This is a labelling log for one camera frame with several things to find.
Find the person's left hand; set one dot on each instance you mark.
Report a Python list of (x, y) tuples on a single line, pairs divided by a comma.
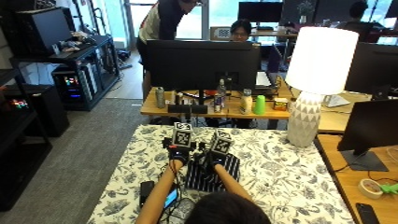
[(179, 155)]

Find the person's right hand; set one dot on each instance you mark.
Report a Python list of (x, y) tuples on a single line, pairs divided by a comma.
[(218, 159)]

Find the white marker cube left glove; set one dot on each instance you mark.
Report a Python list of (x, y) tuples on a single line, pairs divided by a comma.
[(183, 137)]

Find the white marker cube glove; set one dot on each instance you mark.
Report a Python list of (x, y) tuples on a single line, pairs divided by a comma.
[(183, 137), (222, 142)]

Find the white marker cube right glove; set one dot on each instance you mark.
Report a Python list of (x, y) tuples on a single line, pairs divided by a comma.
[(222, 142)]

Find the navy white striped cloth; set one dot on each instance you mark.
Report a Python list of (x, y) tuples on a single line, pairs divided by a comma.
[(199, 179)]

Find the black rectangular box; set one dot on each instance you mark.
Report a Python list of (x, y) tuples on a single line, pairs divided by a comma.
[(179, 109), (199, 109)]

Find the silver can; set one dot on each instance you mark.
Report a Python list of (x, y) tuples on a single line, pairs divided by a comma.
[(160, 98)]

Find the smartphone with lit screen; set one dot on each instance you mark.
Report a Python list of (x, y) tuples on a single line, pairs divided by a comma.
[(171, 198)]

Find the clear plastic bottle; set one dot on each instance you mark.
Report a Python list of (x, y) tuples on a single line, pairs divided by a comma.
[(220, 96)]

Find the green plastic cup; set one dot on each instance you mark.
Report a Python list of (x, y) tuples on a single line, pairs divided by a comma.
[(260, 105)]

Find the blue floral tablecloth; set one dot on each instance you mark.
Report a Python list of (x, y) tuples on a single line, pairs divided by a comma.
[(287, 183)]

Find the yellow small box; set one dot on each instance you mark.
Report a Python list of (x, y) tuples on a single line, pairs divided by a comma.
[(280, 104)]

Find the large black monitor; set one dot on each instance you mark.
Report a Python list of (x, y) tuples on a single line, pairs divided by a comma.
[(199, 63)]

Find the open laptop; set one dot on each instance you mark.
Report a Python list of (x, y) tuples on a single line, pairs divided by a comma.
[(263, 80)]

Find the computer tower with coloured lights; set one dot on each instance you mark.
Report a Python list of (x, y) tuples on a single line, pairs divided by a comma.
[(75, 84)]

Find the black shelf rack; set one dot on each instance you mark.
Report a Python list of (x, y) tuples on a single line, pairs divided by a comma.
[(95, 53)]

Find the white folded paper stand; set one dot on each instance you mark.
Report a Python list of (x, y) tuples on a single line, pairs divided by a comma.
[(336, 101)]

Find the cardboard box with checker print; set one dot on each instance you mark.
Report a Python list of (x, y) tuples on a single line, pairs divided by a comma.
[(222, 33)]

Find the plush toys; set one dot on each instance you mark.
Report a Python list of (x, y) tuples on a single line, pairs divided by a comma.
[(77, 42)]

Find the white table lamp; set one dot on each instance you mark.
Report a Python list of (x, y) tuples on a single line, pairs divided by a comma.
[(320, 59)]

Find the black monitor with square foot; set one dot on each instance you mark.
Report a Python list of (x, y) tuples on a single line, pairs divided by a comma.
[(371, 124)]

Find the wooden side desk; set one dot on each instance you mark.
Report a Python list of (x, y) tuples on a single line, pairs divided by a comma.
[(365, 199)]

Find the white tape roll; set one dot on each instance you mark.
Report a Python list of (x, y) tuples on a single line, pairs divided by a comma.
[(371, 188)]

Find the black smartphone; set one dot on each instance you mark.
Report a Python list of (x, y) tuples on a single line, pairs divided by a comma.
[(368, 214)]

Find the green plastic toy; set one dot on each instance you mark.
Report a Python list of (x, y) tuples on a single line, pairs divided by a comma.
[(389, 188)]

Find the black case on rack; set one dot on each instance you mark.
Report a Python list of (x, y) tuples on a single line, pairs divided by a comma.
[(43, 29)]

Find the black background monitor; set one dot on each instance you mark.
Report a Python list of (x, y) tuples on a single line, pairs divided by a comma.
[(260, 11)]

